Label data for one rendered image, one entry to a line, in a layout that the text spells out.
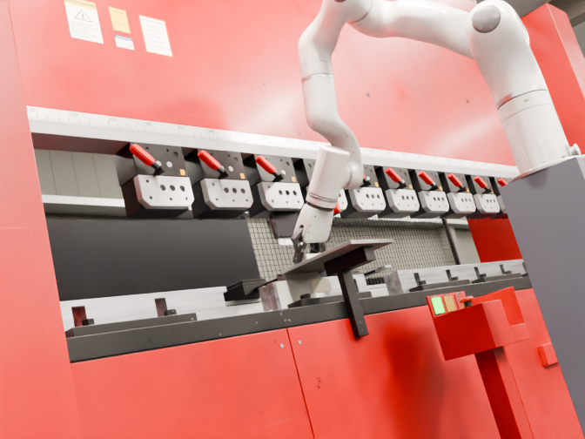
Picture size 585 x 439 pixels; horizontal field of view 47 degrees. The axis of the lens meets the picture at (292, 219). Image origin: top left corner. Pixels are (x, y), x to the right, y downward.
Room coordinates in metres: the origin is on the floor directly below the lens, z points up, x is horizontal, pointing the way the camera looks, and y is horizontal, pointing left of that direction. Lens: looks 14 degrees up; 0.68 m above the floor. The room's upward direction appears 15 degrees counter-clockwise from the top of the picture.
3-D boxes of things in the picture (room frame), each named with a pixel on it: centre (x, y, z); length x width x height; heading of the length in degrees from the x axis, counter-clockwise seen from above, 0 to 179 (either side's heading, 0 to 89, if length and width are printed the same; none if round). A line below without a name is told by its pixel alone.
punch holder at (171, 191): (1.58, 0.31, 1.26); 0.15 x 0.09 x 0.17; 138
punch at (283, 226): (1.90, 0.02, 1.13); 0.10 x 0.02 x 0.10; 138
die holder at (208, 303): (1.49, 0.39, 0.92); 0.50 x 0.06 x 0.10; 138
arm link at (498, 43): (1.48, -0.58, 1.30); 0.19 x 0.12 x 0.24; 153
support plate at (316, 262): (1.80, -0.09, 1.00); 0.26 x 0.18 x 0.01; 48
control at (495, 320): (1.92, -0.43, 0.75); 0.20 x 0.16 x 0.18; 138
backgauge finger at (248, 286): (2.01, 0.14, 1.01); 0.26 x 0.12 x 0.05; 48
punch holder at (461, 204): (2.62, -0.64, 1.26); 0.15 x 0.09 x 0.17; 138
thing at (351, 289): (1.77, -0.12, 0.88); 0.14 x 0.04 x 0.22; 48
